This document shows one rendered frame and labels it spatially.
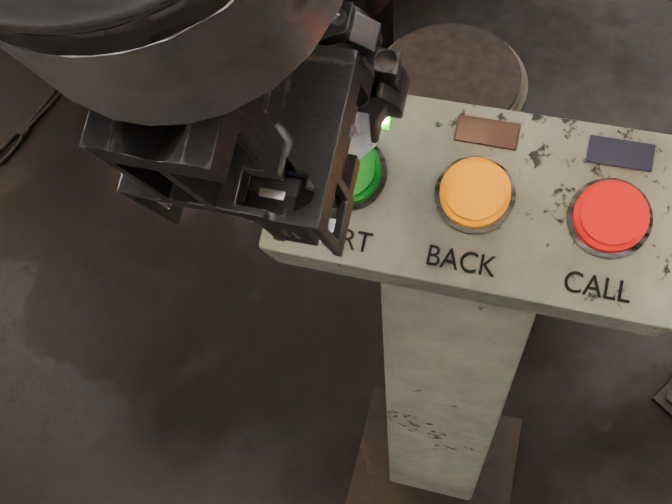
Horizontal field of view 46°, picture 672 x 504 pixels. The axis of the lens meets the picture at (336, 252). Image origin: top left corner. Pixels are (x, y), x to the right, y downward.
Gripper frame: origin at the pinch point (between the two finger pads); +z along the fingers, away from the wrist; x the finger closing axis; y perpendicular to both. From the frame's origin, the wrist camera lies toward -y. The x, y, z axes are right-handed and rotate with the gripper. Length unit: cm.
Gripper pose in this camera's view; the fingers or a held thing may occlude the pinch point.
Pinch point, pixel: (330, 136)
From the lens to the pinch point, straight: 40.4
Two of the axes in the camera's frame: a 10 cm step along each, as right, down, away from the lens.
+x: 9.6, 1.9, -1.9
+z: 1.5, 1.7, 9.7
